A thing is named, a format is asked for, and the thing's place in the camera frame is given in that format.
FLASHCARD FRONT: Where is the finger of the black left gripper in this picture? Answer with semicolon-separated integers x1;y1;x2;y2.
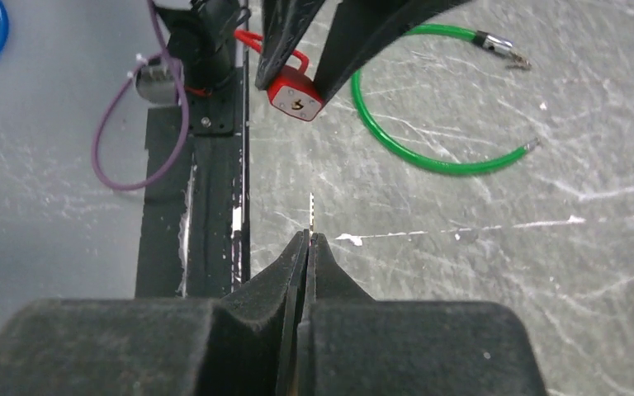
255;0;325;91
313;0;467;103

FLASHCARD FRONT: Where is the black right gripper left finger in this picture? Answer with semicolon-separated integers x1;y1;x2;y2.
0;231;309;395

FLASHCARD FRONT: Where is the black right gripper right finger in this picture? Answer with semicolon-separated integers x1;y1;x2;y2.
296;233;546;395

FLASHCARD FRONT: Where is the red cable lock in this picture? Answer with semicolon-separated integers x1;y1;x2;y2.
259;49;325;122

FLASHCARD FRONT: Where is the green cable loop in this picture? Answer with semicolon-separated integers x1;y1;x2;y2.
349;23;542;177

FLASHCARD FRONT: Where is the silver key bunch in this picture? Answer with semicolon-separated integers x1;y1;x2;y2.
308;192;315;235

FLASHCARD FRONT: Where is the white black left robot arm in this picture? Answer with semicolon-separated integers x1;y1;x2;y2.
154;0;461;101

